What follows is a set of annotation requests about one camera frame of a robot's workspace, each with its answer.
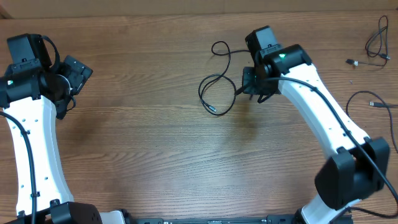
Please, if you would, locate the cardboard back wall panel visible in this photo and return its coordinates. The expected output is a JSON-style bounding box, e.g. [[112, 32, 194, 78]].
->
[[1, 0, 397, 19]]

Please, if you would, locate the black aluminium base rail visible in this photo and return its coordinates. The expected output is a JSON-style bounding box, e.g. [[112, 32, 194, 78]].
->
[[120, 209, 305, 224]]

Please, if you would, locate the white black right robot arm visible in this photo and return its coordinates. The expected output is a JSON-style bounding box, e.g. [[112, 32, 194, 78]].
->
[[236, 26, 391, 223]]

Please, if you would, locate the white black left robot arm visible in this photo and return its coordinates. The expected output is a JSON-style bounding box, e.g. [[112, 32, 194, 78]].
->
[[1, 34, 102, 223]]

